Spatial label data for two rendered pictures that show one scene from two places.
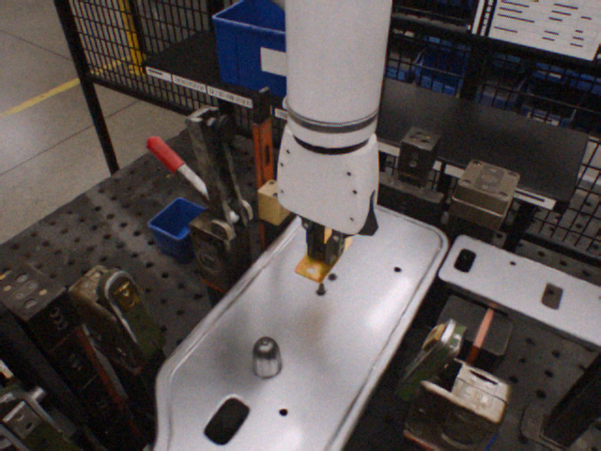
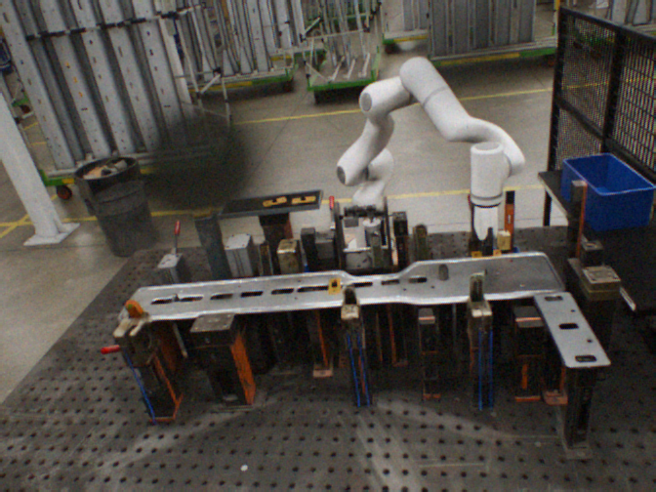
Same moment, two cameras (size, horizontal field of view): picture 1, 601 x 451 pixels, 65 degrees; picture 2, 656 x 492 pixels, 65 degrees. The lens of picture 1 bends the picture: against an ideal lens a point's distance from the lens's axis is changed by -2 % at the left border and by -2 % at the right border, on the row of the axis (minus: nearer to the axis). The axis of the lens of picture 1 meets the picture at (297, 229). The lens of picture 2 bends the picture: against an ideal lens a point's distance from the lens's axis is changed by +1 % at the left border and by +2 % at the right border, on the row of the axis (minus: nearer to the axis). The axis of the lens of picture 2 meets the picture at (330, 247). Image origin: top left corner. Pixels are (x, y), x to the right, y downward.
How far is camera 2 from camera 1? 1.23 m
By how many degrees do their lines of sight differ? 54
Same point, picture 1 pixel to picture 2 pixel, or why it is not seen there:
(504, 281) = (556, 311)
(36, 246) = (448, 239)
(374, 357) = not seen: hidden behind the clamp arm
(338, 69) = (474, 179)
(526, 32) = not seen: outside the picture
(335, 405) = (446, 295)
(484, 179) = (596, 272)
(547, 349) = (633, 426)
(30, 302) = (397, 219)
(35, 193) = not seen: hidden behind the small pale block
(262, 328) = (454, 270)
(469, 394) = (474, 306)
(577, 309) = (569, 334)
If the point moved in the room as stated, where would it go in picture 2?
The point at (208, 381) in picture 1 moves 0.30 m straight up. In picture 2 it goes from (425, 270) to (419, 184)
